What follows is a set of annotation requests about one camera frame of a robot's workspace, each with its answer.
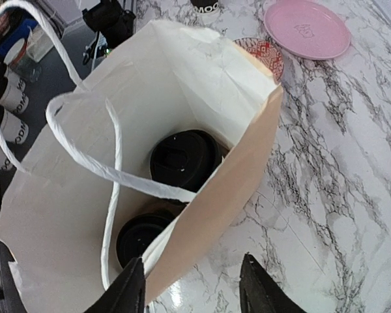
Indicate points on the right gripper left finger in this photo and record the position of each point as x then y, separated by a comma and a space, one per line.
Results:
127, 292

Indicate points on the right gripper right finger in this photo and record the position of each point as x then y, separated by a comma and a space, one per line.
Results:
259, 293

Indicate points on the black cup lid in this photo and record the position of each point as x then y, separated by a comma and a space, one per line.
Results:
138, 233
185, 159

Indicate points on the brown paper bag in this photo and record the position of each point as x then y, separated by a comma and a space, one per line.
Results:
88, 169

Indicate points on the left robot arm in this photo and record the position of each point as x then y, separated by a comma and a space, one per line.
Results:
111, 20

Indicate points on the spare lidded cup middle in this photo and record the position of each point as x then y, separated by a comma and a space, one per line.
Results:
14, 129

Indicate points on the spare lidded cup back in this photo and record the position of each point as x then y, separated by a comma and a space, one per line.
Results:
11, 98

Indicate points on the red patterned bowl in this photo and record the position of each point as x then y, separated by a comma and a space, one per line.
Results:
266, 52

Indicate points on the clear plastic cup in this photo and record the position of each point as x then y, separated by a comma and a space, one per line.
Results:
19, 61

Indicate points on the pink plate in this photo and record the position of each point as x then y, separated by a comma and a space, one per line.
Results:
307, 29

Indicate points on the black cup with straws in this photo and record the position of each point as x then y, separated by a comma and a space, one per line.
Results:
205, 7

